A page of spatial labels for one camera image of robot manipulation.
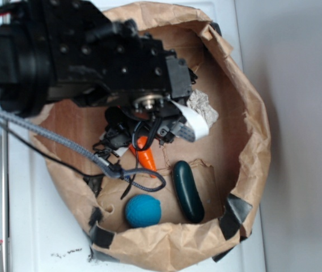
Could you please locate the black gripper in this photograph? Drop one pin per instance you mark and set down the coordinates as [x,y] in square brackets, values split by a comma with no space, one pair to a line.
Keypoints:
[141,83]

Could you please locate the orange plastic toy carrot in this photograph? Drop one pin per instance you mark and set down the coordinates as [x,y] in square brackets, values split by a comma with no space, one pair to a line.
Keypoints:
[145,158]

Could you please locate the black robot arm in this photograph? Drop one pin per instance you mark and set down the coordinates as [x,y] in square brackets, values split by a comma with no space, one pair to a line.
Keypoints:
[56,50]

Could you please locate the crumpled white paper ball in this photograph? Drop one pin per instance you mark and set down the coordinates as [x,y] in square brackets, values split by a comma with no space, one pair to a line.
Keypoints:
[199,102]

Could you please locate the dark green toy cucumber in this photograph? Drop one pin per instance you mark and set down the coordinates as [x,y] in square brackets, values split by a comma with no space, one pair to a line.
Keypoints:
[187,193]

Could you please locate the brown paper lined bin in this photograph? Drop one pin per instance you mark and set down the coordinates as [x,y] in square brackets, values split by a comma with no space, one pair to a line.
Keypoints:
[230,165]

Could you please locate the blue textured ball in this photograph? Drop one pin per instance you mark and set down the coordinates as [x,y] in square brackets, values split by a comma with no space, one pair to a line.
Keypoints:
[143,211]

